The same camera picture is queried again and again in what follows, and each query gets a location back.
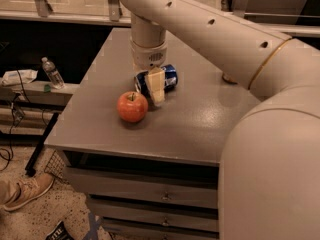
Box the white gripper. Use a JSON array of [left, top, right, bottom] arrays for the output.
[[131, 37, 167, 106]]

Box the blue pepsi can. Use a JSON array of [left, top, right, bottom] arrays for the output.
[[134, 64, 178, 97]]

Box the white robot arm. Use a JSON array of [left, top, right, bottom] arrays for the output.
[[120, 0, 320, 240]]

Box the orange soda can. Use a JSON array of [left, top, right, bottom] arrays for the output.
[[222, 73, 237, 84]]

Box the red apple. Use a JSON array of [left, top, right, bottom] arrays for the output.
[[117, 91, 148, 123]]

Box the clear plastic water bottle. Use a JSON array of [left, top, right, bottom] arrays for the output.
[[41, 57, 64, 89]]

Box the grey drawer cabinet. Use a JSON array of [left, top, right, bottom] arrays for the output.
[[46, 28, 259, 240]]

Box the low grey side bench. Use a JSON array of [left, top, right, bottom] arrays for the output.
[[0, 81, 79, 177]]

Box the white crumpled cloth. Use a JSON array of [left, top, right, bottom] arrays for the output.
[[1, 69, 38, 86]]

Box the metal window railing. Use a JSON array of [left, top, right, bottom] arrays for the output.
[[0, 0, 319, 38]]

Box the tan sneaker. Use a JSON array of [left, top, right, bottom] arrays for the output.
[[1, 173, 54, 212]]

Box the black printed bag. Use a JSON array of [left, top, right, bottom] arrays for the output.
[[45, 221, 74, 240]]

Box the black cable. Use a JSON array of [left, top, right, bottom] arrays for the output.
[[0, 69, 31, 172]]

